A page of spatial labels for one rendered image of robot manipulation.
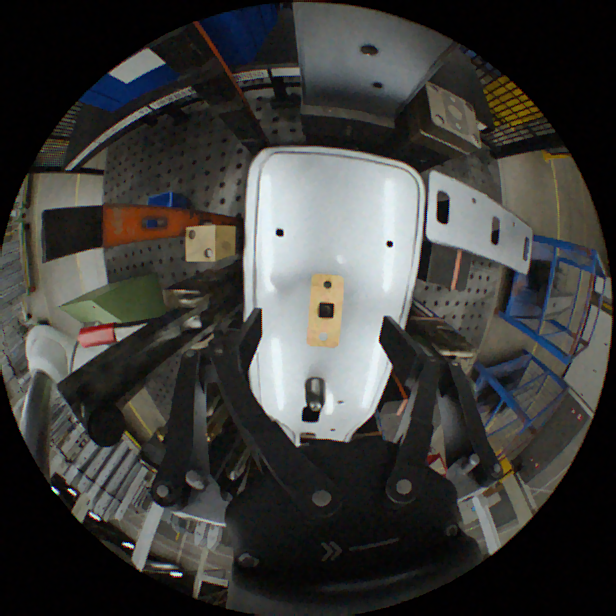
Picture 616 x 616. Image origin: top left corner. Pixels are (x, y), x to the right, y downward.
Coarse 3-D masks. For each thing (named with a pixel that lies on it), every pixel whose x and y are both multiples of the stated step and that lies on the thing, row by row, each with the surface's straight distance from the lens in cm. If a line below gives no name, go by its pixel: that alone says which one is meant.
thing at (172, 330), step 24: (168, 312) 20; (192, 312) 20; (144, 336) 17; (168, 336) 19; (192, 336) 21; (96, 360) 16; (120, 360) 16; (144, 360) 18; (168, 360) 19; (72, 384) 15; (96, 384) 15; (120, 384) 17; (144, 384) 17; (72, 408) 16; (96, 408) 13; (120, 408) 17; (96, 432) 13; (120, 432) 14
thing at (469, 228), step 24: (432, 192) 29; (456, 192) 31; (480, 192) 36; (432, 216) 28; (456, 216) 31; (480, 216) 35; (504, 216) 40; (432, 240) 28; (456, 240) 30; (480, 240) 34; (504, 240) 40; (504, 264) 40; (528, 264) 49
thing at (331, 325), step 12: (312, 276) 23; (324, 276) 23; (336, 276) 23; (312, 288) 23; (324, 288) 23; (336, 288) 23; (312, 300) 23; (324, 300) 23; (336, 300) 23; (312, 312) 23; (336, 312) 23; (312, 324) 23; (324, 324) 23; (336, 324) 23; (312, 336) 23; (336, 336) 23
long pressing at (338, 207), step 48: (288, 192) 24; (336, 192) 24; (384, 192) 25; (288, 240) 23; (336, 240) 23; (384, 240) 25; (288, 288) 24; (384, 288) 25; (288, 336) 26; (288, 384) 32; (336, 384) 32; (384, 384) 34; (288, 432) 41; (336, 432) 42
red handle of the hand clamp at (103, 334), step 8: (136, 320) 23; (144, 320) 23; (152, 320) 22; (192, 320) 21; (200, 320) 21; (88, 328) 25; (96, 328) 25; (104, 328) 24; (112, 328) 23; (120, 328) 23; (128, 328) 23; (136, 328) 23; (184, 328) 22; (192, 328) 22; (80, 336) 26; (88, 336) 25; (96, 336) 24; (104, 336) 24; (112, 336) 23; (120, 336) 24; (88, 344) 26; (96, 344) 25; (104, 344) 25
